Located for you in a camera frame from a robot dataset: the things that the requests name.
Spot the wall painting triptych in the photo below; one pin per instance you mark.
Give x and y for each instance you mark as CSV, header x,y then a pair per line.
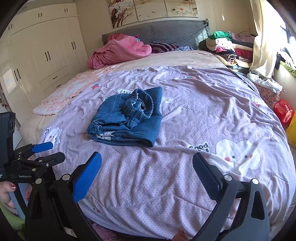
x,y
124,12

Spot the blue denim pants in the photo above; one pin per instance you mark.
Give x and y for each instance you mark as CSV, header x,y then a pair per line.
x,y
128,119

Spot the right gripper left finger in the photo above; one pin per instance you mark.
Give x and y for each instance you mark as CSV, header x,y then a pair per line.
x,y
53,210

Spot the purple striped pillow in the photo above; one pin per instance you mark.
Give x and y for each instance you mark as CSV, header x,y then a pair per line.
x,y
159,47

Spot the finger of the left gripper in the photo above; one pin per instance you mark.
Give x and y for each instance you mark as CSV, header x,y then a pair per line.
x,y
51,160

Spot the grey quilted headboard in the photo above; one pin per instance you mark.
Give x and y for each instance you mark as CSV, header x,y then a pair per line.
x,y
178,32

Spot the right hand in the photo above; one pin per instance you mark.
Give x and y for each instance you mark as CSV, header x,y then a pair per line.
x,y
180,236

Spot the left hand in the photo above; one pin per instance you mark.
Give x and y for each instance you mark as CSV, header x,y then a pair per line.
x,y
6,188

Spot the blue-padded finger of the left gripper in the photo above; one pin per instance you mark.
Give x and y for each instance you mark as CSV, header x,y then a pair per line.
x,y
30,149

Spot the green sleeve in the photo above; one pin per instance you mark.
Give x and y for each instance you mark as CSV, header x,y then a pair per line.
x,y
16,222

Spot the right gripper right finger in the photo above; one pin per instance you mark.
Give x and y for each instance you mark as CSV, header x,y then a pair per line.
x,y
251,221

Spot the pile of folded clothes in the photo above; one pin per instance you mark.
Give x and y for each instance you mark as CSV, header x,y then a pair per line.
x,y
231,49

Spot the pink crumpled blanket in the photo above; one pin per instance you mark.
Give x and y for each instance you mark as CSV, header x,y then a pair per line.
x,y
118,49

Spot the cream curtain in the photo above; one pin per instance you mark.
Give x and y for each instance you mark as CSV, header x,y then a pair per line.
x,y
269,37

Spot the red plastic bag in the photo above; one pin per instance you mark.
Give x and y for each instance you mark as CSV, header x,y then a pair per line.
x,y
284,112

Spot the pink patterned bed quilt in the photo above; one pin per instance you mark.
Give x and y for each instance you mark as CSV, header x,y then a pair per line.
x,y
207,108

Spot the yellow box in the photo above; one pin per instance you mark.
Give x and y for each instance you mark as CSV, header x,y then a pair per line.
x,y
291,132

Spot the cream wardrobe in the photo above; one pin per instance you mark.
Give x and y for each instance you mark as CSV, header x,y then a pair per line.
x,y
41,49

